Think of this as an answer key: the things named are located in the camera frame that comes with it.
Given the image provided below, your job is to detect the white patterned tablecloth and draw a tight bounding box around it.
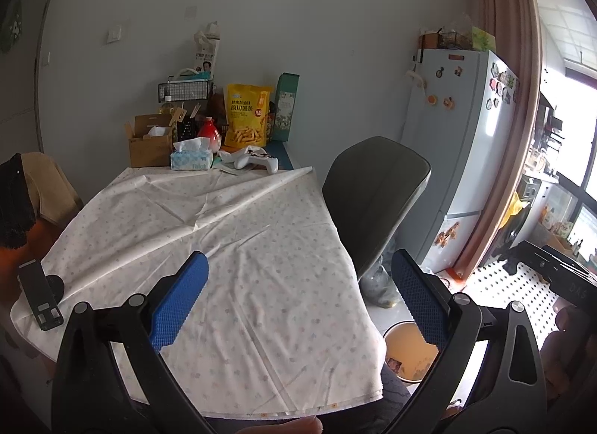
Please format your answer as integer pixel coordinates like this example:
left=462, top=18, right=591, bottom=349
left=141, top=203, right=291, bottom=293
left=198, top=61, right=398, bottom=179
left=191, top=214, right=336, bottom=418
left=10, top=166, right=388, bottom=418

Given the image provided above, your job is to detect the black phone stand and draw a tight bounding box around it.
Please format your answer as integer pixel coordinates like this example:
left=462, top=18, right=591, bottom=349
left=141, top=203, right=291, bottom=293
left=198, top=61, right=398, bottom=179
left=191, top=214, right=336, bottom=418
left=18, top=259, right=66, bottom=332

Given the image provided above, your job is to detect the yellow cloth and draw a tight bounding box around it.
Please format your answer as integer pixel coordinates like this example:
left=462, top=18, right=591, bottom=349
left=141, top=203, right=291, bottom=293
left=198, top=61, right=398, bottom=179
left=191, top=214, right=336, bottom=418
left=504, top=192, right=529, bottom=226

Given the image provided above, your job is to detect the basket on fridge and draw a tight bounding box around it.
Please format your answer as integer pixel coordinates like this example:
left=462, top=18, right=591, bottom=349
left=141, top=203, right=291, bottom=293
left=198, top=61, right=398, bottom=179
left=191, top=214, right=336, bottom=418
left=418, top=28, right=473, bottom=51

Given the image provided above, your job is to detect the pale blue fridge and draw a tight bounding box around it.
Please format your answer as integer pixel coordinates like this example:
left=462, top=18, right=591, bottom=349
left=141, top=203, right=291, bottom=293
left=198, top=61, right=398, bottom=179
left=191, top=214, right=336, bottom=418
left=400, top=48, right=521, bottom=274

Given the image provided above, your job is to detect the red bottle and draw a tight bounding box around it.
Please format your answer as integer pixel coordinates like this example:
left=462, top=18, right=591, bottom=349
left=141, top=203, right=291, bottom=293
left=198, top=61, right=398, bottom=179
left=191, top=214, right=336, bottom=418
left=197, top=117, right=221, bottom=152

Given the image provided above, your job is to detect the black cloth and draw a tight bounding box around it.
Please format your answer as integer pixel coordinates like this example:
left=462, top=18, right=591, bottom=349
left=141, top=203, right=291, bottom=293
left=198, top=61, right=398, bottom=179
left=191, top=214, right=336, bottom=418
left=0, top=154, right=38, bottom=248

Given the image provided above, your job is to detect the round trash bin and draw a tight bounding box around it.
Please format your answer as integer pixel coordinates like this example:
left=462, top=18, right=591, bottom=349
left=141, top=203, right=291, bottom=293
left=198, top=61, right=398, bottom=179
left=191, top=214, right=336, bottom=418
left=382, top=321, right=441, bottom=383

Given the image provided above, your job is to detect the grey chair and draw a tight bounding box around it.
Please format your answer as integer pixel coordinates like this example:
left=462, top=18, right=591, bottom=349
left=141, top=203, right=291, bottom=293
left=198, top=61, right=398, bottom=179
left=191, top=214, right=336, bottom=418
left=322, top=136, right=432, bottom=279

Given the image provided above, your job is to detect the white game controller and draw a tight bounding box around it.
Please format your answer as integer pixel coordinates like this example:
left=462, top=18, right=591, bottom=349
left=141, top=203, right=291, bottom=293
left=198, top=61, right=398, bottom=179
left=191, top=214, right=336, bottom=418
left=233, top=146, right=279, bottom=174

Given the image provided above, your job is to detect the clear plastic bag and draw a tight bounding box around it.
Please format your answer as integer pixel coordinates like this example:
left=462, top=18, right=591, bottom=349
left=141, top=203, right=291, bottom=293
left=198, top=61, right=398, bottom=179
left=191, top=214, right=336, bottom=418
left=361, top=257, right=402, bottom=309

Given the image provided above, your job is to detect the black wire basket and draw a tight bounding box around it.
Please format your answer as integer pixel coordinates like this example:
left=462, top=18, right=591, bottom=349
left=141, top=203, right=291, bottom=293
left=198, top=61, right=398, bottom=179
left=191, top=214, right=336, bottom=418
left=159, top=80, right=216, bottom=101

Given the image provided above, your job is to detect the yellow snack bag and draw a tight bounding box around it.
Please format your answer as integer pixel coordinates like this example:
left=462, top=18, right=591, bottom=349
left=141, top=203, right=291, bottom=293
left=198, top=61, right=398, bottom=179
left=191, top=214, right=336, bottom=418
left=225, top=84, right=274, bottom=148

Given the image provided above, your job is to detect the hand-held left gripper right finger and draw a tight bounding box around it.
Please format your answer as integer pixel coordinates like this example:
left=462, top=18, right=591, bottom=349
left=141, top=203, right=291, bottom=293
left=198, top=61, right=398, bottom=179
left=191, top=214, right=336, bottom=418
left=390, top=248, right=547, bottom=434

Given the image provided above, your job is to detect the brown cardboard box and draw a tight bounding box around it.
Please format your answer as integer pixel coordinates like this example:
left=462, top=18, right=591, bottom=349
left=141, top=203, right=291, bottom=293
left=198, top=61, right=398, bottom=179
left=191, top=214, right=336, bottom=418
left=124, top=114, right=175, bottom=169

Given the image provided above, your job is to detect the beige cushioned chair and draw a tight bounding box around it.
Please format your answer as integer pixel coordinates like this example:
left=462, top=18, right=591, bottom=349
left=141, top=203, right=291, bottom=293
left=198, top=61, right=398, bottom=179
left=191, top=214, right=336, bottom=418
left=21, top=152, right=85, bottom=230

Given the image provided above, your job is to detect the person's right hand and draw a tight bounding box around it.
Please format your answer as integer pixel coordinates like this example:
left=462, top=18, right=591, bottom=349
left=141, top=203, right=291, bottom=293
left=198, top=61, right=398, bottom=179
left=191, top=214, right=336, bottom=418
left=543, top=304, right=597, bottom=369

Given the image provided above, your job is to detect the white milk carton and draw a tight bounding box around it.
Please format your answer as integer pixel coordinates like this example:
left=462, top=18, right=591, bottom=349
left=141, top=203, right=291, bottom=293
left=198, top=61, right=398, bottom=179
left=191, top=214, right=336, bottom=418
left=193, top=21, right=221, bottom=81

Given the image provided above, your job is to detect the tall green box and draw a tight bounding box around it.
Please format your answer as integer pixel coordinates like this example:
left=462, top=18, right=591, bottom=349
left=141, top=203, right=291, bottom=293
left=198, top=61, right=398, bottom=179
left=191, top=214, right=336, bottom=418
left=271, top=73, right=300, bottom=142

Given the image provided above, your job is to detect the pale blue tissue box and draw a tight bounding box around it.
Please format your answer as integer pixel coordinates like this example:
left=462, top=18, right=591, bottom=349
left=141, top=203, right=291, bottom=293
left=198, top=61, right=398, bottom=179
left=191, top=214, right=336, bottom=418
left=170, top=138, right=215, bottom=171

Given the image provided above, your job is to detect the white perforated floor mat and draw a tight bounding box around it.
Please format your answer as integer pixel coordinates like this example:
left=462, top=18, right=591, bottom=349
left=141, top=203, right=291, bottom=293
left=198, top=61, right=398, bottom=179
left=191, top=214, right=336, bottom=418
left=466, top=259, right=567, bottom=351

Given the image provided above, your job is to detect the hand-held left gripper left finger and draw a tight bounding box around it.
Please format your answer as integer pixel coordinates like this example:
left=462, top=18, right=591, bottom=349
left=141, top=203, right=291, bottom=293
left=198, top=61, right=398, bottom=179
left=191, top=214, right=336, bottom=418
left=51, top=251, right=210, bottom=434

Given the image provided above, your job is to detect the green box on fridge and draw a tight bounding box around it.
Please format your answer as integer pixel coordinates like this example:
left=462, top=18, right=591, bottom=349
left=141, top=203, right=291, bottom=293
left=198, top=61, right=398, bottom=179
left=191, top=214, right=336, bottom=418
left=471, top=26, right=496, bottom=53

